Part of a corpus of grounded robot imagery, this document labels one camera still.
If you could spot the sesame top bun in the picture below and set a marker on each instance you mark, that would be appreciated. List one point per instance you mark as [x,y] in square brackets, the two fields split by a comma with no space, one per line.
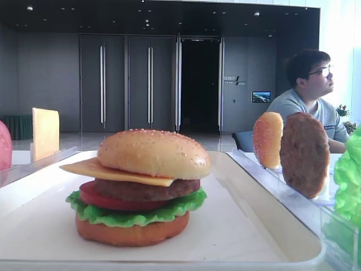
[156,153]

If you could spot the meat patty on burger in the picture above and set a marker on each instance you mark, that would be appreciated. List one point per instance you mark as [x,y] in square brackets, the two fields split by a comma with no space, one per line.
[137,192]

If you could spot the cheese slice on burger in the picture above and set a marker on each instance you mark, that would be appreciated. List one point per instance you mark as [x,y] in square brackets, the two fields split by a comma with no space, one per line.
[93,168]

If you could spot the tomato slice on burger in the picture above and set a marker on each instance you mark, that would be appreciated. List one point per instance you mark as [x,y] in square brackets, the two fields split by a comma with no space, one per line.
[89,195]

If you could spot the lettuce on burger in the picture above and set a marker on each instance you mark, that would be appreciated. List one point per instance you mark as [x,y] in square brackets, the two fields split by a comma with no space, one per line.
[96,215]

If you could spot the meat patty on right rack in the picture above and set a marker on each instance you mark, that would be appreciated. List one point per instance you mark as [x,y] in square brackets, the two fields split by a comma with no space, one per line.
[304,154]

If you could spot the cheese slice on left rack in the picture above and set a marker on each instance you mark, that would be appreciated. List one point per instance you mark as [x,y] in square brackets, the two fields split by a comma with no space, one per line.
[45,133]

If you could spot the lettuce leaf on right rack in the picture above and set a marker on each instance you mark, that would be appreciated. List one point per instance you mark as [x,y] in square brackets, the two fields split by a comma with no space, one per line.
[347,176]

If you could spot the tomato slice on left rack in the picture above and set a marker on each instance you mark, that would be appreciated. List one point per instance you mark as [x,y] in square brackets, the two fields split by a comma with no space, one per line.
[5,147]

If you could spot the dark chair back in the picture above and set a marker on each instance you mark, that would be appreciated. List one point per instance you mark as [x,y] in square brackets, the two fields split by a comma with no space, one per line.
[243,141]

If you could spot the dark double doors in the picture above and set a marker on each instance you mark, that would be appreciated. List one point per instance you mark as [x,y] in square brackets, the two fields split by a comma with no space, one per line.
[127,82]

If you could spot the bun on right rack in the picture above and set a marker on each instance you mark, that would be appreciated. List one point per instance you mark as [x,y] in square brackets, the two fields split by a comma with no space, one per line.
[266,137]

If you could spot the bottom bun on burger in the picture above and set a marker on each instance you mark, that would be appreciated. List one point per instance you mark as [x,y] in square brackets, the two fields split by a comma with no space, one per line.
[135,236]

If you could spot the cream rectangular tray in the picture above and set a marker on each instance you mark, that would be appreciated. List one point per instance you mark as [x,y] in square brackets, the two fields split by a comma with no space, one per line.
[241,226]

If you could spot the seated man with glasses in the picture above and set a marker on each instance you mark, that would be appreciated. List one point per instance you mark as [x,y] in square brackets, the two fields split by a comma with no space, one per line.
[310,76]

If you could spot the green draped table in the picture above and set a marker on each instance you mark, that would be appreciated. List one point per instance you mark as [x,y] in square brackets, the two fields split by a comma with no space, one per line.
[20,126]

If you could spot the potted plant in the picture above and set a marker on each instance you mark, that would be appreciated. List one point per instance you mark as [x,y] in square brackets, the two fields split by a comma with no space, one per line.
[344,115]

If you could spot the small wall screen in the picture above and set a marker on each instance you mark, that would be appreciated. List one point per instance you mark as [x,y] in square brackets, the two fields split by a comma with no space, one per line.
[261,97]

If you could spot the clear right long rail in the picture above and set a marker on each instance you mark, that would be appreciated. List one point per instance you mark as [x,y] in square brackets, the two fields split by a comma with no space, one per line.
[341,237]

